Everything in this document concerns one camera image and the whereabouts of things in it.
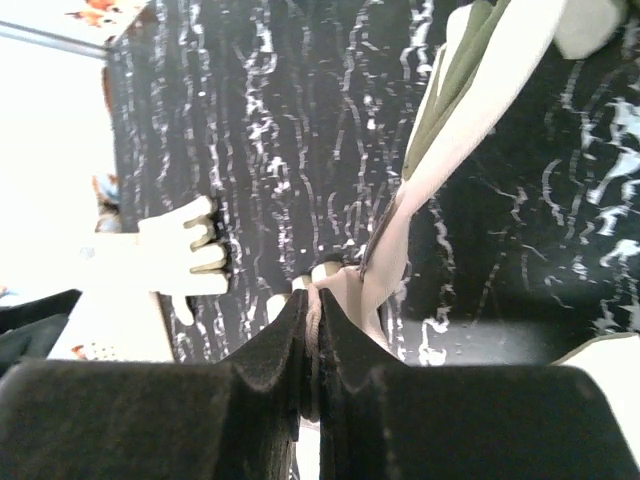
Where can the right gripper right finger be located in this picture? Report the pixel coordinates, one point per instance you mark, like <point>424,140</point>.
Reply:
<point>383,419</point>

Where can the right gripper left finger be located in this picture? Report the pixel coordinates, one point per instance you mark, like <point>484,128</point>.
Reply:
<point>235,419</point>

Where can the white grey work glove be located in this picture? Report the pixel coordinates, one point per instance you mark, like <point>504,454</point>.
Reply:
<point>490,52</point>

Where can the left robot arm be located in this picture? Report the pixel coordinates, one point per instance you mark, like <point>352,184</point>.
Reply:
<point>30,330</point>

